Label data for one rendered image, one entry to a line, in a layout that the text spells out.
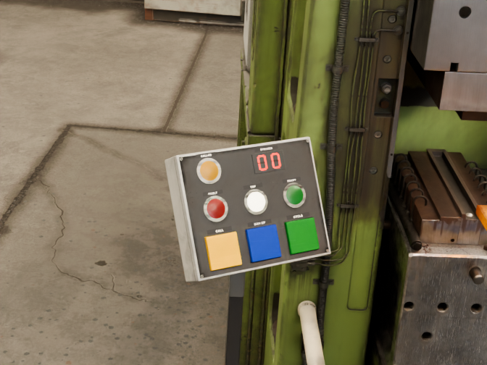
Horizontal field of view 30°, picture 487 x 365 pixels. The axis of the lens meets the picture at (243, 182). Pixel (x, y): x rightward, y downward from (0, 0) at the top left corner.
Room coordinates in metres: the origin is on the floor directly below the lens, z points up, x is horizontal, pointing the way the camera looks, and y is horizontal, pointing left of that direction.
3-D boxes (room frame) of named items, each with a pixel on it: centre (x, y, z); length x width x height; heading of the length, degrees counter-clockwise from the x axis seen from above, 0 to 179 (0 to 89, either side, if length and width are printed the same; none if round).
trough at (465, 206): (2.24, -0.56, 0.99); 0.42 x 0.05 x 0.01; 3
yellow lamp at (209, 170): (1.83, 0.08, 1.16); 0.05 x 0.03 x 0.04; 93
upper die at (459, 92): (2.24, -0.54, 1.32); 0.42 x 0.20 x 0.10; 3
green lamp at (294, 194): (1.89, -0.12, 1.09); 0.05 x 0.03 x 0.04; 93
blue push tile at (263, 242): (1.80, -0.05, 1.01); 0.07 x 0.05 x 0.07; 118
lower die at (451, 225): (2.24, -0.54, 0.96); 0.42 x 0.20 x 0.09; 3
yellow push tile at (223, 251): (1.76, 0.04, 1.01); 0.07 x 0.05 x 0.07; 118
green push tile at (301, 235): (1.85, -0.14, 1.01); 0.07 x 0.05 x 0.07; 118
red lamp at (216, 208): (1.80, 0.06, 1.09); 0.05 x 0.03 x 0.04; 93
